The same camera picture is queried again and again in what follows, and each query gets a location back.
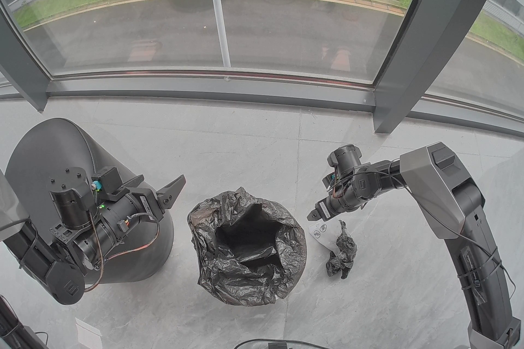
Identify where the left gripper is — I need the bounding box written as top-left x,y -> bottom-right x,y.
102,174 -> 187,244

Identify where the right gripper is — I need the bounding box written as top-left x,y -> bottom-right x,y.
312,192 -> 349,221

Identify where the black plastic bag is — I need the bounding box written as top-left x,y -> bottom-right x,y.
187,187 -> 308,307

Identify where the crumpled black plastic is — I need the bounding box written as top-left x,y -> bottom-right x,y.
325,220 -> 358,279

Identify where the clear printed wrapper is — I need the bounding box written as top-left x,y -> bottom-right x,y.
306,220 -> 349,254

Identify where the dark grey round chair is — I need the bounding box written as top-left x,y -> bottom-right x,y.
4,118 -> 174,284

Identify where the window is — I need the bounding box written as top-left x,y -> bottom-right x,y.
0,0 -> 524,135

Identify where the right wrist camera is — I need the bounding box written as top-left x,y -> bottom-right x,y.
322,172 -> 341,193

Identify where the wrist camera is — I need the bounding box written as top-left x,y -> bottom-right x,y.
322,172 -> 341,193
91,167 -> 123,201

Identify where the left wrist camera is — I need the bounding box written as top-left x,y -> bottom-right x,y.
91,167 -> 123,201

